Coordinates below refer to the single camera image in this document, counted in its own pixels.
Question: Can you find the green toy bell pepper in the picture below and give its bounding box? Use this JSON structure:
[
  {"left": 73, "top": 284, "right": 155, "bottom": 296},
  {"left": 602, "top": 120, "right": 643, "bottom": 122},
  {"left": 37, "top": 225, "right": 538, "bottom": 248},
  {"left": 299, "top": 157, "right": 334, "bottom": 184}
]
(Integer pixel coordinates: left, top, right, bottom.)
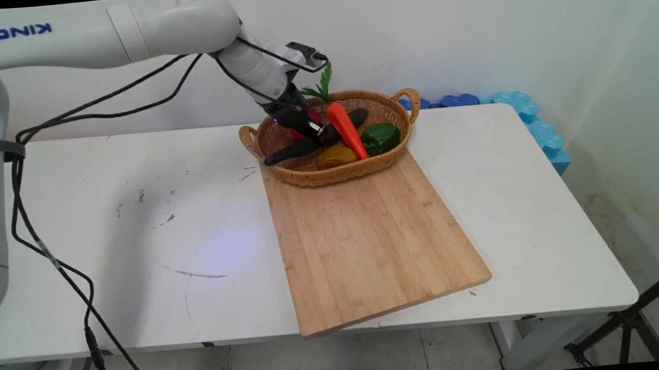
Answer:
[{"left": 359, "top": 121, "right": 403, "bottom": 158}]

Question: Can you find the bamboo cutting board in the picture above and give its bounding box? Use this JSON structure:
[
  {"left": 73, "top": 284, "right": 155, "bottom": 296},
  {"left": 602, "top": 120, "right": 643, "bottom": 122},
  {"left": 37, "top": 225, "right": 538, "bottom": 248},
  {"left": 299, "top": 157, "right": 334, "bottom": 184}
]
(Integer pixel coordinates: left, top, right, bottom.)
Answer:
[{"left": 259, "top": 141, "right": 497, "bottom": 341}]

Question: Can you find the red toy pepper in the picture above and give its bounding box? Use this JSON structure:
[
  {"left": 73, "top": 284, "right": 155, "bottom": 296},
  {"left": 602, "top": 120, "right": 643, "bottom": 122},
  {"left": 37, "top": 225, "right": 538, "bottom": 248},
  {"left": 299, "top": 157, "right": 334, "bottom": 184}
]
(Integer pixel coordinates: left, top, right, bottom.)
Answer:
[{"left": 287, "top": 108, "right": 325, "bottom": 142}]

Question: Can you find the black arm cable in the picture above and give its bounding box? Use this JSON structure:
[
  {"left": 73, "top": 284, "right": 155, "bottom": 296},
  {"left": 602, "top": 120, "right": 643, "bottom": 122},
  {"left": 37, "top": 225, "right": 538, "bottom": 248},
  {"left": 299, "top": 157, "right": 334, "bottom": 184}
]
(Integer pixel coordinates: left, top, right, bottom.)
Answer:
[{"left": 10, "top": 53, "right": 211, "bottom": 145}]

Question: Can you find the black tripod stand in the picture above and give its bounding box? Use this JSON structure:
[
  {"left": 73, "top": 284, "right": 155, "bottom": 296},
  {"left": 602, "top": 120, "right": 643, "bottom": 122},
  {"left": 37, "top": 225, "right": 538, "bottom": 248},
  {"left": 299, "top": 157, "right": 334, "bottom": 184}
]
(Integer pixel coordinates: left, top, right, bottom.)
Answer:
[{"left": 558, "top": 258, "right": 659, "bottom": 370}]

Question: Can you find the light blue foam piece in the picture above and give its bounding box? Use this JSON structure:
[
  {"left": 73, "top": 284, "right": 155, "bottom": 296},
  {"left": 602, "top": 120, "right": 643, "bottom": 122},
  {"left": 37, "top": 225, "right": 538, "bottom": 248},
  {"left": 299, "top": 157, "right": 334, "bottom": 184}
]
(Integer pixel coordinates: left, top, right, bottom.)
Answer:
[{"left": 490, "top": 87, "right": 573, "bottom": 181}]

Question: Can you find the brown toy potato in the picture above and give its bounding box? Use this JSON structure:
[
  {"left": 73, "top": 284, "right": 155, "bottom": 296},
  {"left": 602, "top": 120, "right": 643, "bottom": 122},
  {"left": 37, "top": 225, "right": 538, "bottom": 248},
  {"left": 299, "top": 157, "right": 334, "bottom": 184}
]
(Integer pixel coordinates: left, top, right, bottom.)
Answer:
[{"left": 314, "top": 144, "right": 359, "bottom": 171}]

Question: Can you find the orange toy carrot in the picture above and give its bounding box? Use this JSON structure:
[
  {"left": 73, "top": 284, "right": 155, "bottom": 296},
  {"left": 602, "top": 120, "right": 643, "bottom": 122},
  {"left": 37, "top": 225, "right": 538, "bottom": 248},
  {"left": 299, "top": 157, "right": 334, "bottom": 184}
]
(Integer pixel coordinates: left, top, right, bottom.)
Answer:
[{"left": 298, "top": 59, "right": 371, "bottom": 165}]

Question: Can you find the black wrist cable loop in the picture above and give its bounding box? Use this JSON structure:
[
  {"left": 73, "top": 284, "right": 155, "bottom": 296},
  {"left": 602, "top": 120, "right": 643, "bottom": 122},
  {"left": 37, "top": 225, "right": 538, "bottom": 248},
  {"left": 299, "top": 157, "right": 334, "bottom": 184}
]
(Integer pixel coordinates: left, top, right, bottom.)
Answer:
[{"left": 212, "top": 29, "right": 332, "bottom": 109}]

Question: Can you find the long black cable silver plug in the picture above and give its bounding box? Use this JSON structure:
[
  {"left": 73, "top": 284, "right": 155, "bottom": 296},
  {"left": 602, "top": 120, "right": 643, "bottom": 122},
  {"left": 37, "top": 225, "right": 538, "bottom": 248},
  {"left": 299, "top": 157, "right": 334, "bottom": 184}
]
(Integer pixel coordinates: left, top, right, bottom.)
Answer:
[{"left": 0, "top": 57, "right": 165, "bottom": 370}]

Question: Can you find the woven wicker basket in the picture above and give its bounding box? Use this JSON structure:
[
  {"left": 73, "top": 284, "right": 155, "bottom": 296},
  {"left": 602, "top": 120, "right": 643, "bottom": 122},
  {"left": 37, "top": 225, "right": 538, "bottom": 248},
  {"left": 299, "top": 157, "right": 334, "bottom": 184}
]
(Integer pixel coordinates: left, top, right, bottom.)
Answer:
[{"left": 236, "top": 85, "right": 427, "bottom": 192}]

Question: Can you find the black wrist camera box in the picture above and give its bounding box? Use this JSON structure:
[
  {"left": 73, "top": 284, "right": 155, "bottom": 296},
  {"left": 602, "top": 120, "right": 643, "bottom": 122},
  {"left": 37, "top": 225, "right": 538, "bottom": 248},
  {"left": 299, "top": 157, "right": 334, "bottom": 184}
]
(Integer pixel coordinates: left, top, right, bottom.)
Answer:
[{"left": 286, "top": 39, "right": 330, "bottom": 74}]

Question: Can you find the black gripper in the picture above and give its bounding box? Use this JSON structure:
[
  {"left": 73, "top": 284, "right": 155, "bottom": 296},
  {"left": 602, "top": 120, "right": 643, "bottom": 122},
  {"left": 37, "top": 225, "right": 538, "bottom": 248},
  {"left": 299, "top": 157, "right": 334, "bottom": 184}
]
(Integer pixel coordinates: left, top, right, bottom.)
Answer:
[{"left": 261, "top": 82, "right": 333, "bottom": 152}]

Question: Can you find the dark toy eggplant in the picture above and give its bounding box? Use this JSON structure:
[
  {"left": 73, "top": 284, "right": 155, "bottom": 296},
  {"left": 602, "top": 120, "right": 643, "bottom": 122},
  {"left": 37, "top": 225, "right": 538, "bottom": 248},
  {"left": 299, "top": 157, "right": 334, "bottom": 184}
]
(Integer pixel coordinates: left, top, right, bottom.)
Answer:
[{"left": 259, "top": 108, "right": 373, "bottom": 167}]

